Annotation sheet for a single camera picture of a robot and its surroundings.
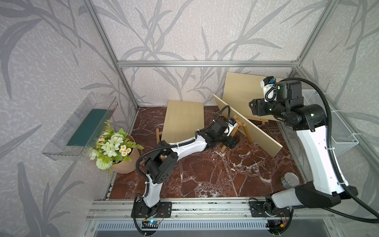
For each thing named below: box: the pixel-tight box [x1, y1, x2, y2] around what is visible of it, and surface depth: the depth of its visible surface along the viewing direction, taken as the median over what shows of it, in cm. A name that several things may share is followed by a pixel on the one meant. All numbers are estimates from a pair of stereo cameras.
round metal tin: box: [280, 172, 300, 189], surface depth 80 cm
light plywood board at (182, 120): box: [160, 99, 205, 144], surface depth 114 cm
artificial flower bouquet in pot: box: [88, 119, 145, 174], surface depth 65 cm
